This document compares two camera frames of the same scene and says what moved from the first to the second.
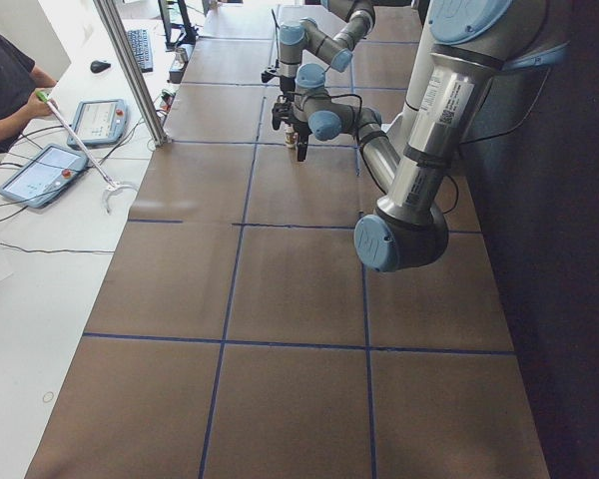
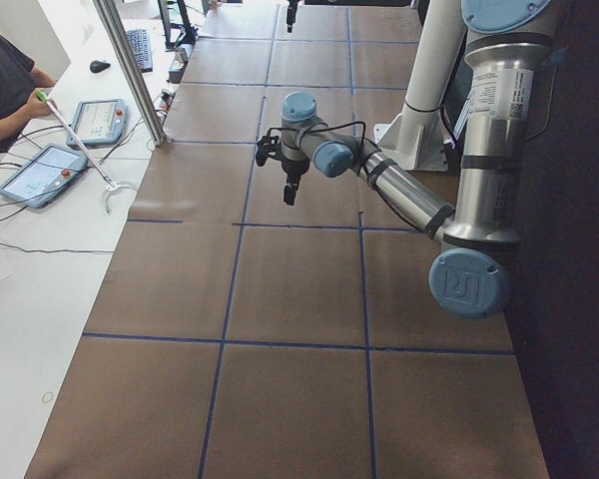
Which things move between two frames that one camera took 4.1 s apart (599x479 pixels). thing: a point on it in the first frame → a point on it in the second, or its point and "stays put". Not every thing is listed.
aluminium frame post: x=133 y=70 stays put
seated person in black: x=9 y=82 stays put
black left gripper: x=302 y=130 → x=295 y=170
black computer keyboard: x=141 y=43 stays put
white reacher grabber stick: x=112 y=186 stays put
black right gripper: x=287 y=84 → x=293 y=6
